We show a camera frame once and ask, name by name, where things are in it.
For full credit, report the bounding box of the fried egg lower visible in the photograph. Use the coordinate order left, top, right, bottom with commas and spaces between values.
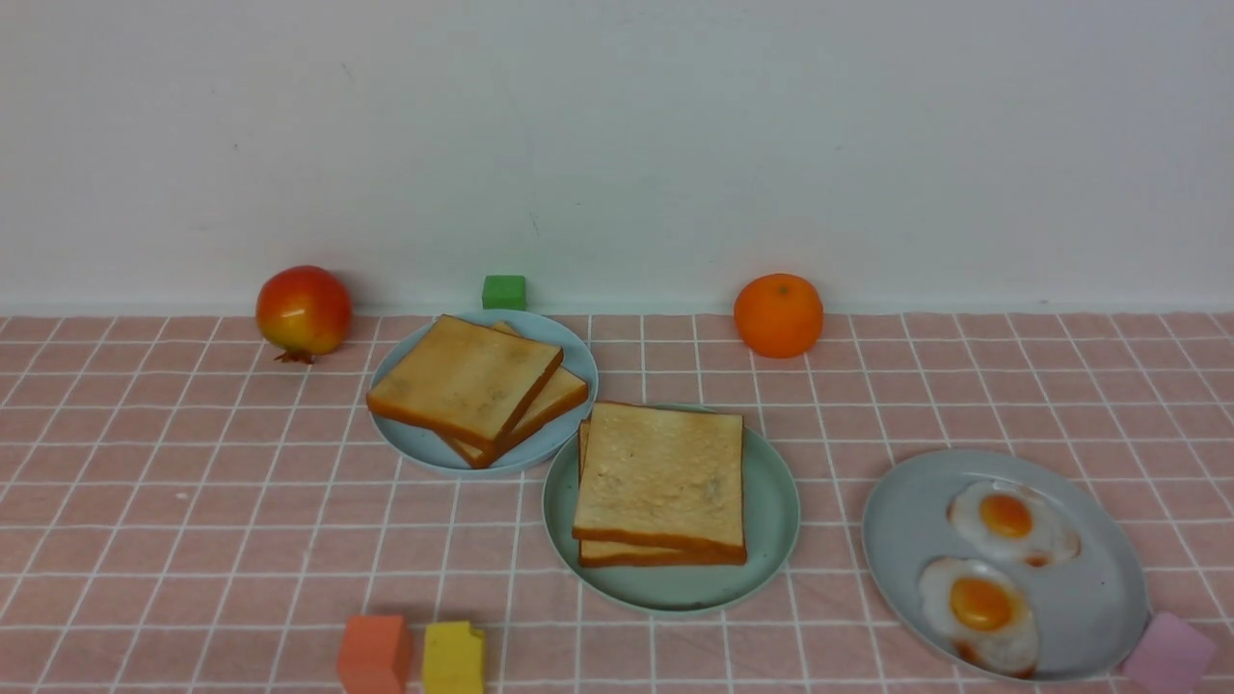
917, 557, 1040, 680

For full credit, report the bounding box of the grey egg plate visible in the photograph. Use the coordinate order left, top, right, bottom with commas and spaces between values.
861, 449, 1151, 684

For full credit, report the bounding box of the fried egg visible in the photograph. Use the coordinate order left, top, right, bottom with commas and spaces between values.
917, 557, 1040, 680
945, 479, 1083, 568

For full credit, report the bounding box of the blue bread plate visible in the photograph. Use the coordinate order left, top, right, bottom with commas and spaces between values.
370, 310, 598, 478

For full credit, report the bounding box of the orange tangerine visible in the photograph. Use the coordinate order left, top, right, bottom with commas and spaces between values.
733, 273, 826, 359

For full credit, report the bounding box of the pink block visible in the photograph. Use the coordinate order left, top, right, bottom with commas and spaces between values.
1122, 612, 1218, 693

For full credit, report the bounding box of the yellow block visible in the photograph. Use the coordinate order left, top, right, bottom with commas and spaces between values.
420, 621, 487, 694

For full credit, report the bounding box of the green centre plate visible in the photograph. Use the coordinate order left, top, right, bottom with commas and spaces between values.
542, 401, 801, 617

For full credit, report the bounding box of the green block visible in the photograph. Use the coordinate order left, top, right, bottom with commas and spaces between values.
481, 274, 528, 311

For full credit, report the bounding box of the red yellow pomegranate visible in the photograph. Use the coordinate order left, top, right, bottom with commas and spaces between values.
255, 265, 353, 366

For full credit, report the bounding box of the fried egg upper right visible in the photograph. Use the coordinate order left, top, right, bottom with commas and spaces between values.
945, 479, 1083, 568

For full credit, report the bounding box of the orange block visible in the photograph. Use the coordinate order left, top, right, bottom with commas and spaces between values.
334, 615, 413, 694

